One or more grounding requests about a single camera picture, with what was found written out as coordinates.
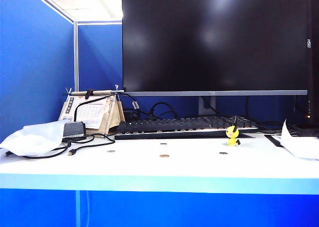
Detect silver partition post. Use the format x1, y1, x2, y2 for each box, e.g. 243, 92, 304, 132
73, 20, 80, 91

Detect beige desk calendar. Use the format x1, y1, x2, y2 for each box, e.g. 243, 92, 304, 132
57, 94, 126, 135

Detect thin black USB cable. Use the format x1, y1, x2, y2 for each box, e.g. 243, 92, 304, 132
68, 133, 116, 156

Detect silver monitor stand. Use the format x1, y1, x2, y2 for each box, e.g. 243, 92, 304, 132
198, 96, 217, 115

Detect black HSD monitor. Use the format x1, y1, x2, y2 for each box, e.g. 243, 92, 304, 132
295, 0, 319, 128

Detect white paper sheet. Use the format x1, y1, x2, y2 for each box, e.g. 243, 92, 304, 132
279, 119, 319, 160

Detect thick black cable with ferrite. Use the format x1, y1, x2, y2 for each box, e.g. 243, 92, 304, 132
74, 92, 140, 122

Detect looped black cable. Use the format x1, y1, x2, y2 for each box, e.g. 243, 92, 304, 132
149, 102, 179, 119

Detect black power adapter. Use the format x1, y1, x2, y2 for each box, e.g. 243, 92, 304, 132
124, 109, 140, 120

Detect white plastic bag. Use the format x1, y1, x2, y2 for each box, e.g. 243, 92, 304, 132
0, 119, 66, 156

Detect black monitor cables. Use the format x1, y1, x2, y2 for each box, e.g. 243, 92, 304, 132
245, 96, 284, 132

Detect yellow Pikachu-like doll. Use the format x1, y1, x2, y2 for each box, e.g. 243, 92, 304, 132
225, 114, 241, 147

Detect large black computer monitor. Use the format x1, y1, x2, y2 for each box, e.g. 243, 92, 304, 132
121, 0, 309, 97

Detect wooden rod with metal clips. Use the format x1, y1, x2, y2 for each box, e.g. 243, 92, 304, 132
62, 87, 125, 97

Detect black mechanical keyboard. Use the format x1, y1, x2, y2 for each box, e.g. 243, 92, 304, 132
114, 115, 260, 140

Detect black rectangular hub box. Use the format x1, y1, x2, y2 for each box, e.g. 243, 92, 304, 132
62, 121, 87, 139

